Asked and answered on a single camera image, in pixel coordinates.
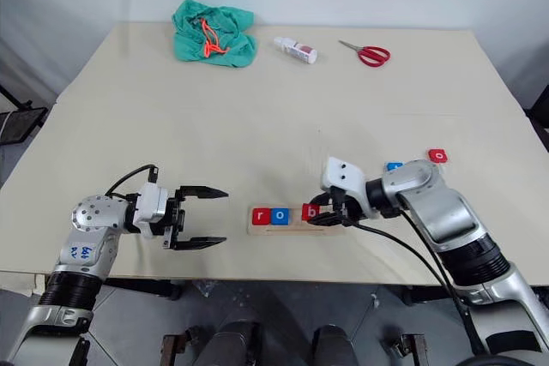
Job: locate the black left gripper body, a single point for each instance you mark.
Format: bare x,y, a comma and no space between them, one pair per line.
175,220

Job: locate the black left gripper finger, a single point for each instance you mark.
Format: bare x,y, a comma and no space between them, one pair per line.
201,242
203,192

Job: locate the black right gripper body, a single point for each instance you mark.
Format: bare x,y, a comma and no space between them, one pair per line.
349,207

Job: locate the red letter block b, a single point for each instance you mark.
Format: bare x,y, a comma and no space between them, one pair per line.
311,212

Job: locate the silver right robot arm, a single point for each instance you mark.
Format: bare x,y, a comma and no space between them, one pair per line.
450,220

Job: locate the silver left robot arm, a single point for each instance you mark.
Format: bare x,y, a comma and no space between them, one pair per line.
92,229

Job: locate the wooden letter tray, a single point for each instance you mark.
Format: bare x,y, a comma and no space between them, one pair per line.
296,231

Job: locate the blue letter block o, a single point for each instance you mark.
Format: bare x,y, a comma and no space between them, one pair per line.
280,216

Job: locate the red letter block r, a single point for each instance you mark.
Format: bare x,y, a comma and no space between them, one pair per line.
261,216

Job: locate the red letter block o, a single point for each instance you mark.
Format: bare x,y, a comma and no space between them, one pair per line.
437,155

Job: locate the dark rounded shape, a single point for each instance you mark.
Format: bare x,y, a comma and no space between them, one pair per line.
233,342

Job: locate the green cloth bag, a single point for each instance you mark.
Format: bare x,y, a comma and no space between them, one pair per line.
231,46

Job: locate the white plastic bottle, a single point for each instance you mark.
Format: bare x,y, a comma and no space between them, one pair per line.
296,49

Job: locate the black metal stand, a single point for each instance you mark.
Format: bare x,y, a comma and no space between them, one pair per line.
19,119

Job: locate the dark chair part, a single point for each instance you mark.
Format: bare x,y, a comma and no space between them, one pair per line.
541,117

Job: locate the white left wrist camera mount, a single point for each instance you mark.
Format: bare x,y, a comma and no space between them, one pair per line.
150,207

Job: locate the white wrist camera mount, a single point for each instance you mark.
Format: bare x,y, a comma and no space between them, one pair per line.
150,207
345,175

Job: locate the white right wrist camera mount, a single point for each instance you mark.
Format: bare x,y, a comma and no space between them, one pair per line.
345,175

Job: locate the black table frame bar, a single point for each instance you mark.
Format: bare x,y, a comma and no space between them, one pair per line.
429,293
146,286

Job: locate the rusty metal bracket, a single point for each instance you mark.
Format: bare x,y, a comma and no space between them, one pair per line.
171,349
412,346

